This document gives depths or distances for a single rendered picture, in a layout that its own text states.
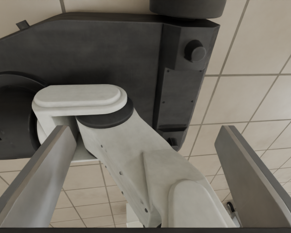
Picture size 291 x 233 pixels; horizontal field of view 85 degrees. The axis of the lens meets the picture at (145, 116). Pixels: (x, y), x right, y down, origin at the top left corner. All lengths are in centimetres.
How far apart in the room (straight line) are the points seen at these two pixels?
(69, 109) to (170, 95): 30
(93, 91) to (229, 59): 59
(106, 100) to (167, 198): 23
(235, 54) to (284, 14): 20
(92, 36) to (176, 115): 36
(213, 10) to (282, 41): 49
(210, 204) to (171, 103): 37
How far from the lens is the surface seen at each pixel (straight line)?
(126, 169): 29
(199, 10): 45
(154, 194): 23
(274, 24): 84
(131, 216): 163
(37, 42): 50
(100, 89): 39
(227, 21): 72
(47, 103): 39
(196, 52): 42
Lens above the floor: 61
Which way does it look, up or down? 49 degrees down
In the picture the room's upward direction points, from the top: 169 degrees clockwise
